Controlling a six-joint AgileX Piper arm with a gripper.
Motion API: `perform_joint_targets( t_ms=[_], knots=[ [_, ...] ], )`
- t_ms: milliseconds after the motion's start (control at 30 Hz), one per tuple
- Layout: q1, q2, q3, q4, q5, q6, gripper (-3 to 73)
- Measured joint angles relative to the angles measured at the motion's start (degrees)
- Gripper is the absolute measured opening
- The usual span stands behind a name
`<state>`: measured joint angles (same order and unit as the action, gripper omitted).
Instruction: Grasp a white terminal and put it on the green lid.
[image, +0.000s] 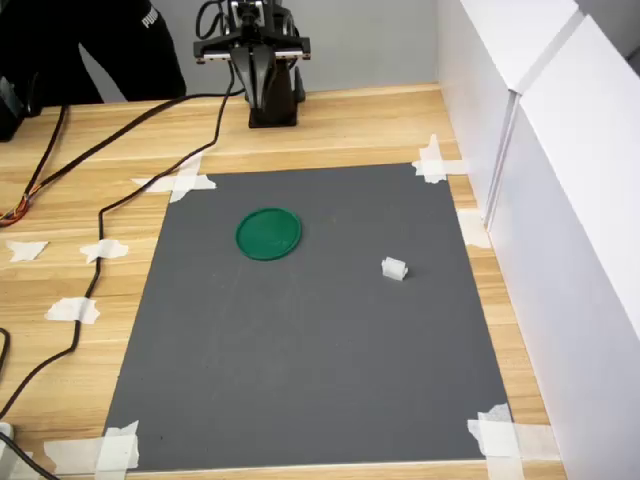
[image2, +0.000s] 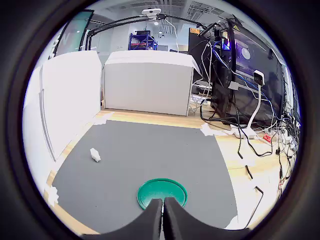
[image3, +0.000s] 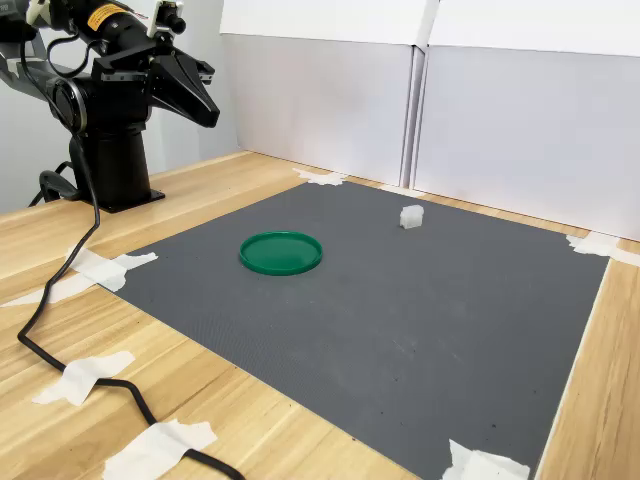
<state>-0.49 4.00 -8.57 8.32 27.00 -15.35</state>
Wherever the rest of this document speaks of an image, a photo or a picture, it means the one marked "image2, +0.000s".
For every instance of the small white plastic terminal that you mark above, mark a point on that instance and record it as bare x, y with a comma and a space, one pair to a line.
95, 155

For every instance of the round green lid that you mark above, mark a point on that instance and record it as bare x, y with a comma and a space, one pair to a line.
160, 187

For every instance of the dark grey mat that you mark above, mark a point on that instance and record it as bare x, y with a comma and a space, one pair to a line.
150, 155

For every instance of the white tape piece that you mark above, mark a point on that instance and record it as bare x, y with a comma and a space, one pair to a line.
247, 162

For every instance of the white tape cross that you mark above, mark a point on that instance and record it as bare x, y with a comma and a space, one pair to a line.
101, 120
52, 196
207, 130

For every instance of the white partition box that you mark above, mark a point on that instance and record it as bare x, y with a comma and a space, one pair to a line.
147, 85

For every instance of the white partition panel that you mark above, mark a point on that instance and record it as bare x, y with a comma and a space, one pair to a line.
35, 120
72, 100

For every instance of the small grey adapter box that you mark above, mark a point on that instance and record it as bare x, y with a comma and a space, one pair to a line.
233, 85

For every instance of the black computer tower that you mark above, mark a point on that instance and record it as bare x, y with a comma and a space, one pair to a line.
270, 82

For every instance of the black monitor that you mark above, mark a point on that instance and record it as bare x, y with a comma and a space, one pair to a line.
197, 45

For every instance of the blue shelf rack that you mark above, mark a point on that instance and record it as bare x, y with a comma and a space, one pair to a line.
131, 41

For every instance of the dark glass panel with lettering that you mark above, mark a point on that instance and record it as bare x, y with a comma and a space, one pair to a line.
70, 37

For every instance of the white overhead webcam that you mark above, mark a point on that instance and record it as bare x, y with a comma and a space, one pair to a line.
151, 11

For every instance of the white power strip red switch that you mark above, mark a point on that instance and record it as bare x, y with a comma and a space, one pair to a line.
267, 137

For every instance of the white camera on gooseneck stand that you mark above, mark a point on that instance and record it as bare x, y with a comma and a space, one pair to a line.
258, 77

